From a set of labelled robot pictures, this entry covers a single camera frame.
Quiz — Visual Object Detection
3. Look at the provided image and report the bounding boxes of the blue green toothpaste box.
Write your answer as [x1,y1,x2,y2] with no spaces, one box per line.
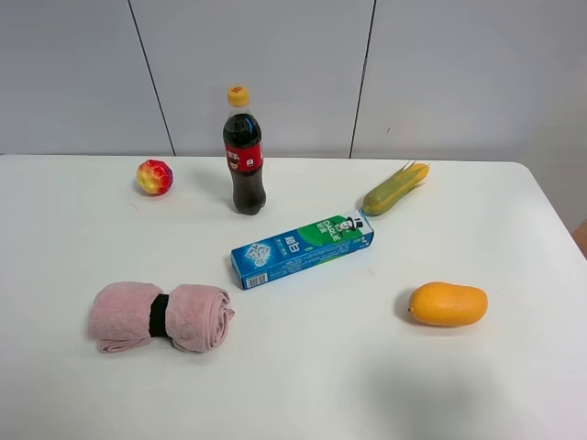
[230,210,374,290]

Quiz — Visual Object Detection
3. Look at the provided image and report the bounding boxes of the cola bottle yellow cap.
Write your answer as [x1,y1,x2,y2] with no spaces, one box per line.
[223,85,266,215]

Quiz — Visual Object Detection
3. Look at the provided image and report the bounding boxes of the black band on towel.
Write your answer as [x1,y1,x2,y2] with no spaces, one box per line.
[149,294,170,338]

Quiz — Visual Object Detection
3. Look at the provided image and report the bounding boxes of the red yellow toy apple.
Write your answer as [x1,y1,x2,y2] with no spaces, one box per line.
[136,159,173,196]

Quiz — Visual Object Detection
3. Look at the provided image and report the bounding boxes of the green yellow toy corn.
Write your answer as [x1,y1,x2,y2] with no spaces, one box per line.
[361,161,430,216]

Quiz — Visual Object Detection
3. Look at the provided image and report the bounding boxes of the orange yellow mango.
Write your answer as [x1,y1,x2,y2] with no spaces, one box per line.
[408,281,488,327]

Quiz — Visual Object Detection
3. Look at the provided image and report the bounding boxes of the rolled pink towel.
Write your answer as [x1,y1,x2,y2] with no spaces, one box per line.
[87,281,234,353]

